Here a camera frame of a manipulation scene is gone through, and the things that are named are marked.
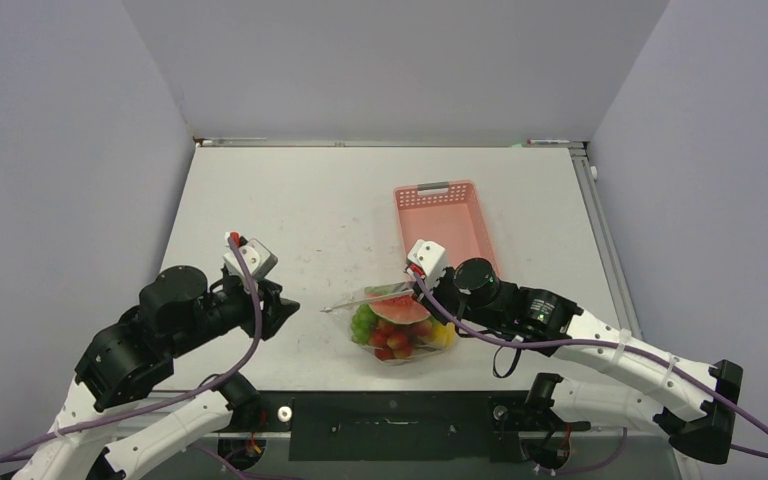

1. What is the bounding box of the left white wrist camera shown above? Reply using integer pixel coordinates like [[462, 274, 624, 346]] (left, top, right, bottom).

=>
[[223, 232, 278, 282]]

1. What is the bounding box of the purple cable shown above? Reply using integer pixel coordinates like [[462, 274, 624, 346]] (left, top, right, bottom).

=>
[[0, 233, 265, 466], [410, 270, 768, 464]]

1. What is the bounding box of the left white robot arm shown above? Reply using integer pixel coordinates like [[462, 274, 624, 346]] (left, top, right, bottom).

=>
[[7, 266, 300, 479]]

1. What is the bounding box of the green grapes bunch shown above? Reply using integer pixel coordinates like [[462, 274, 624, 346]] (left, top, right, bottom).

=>
[[350, 304, 379, 345]]

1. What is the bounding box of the pink plastic basket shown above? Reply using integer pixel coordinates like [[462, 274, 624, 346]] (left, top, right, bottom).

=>
[[393, 180, 502, 273]]

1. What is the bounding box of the watermelon slice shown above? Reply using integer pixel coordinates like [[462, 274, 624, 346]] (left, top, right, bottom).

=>
[[369, 296, 431, 325]]

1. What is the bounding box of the clear zip top bag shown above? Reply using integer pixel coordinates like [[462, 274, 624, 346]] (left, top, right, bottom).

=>
[[322, 281, 458, 364]]

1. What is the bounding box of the red strawberries pile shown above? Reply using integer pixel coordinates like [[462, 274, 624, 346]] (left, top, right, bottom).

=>
[[367, 319, 432, 362]]

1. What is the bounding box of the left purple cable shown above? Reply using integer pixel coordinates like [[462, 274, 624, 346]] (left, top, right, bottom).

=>
[[0, 233, 265, 466]]

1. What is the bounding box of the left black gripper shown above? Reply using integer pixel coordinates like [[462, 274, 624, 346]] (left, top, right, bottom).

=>
[[169, 271, 299, 356]]

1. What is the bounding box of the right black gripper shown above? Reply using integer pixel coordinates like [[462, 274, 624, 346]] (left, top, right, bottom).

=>
[[414, 263, 502, 330]]

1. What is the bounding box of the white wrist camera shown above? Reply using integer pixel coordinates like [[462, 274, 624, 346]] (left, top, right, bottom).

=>
[[405, 239, 451, 288], [223, 232, 278, 282]]

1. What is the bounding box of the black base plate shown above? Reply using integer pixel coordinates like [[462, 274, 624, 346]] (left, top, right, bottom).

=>
[[220, 391, 590, 462]]

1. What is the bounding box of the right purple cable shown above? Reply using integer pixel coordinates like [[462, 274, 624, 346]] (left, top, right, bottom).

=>
[[410, 270, 768, 464]]

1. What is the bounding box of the yellow bell pepper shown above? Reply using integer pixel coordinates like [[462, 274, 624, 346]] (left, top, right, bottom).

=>
[[423, 321, 457, 349]]

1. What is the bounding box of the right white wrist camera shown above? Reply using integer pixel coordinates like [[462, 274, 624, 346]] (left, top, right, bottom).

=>
[[405, 239, 451, 288]]

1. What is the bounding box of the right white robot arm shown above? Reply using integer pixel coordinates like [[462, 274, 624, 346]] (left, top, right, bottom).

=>
[[406, 258, 743, 465]]

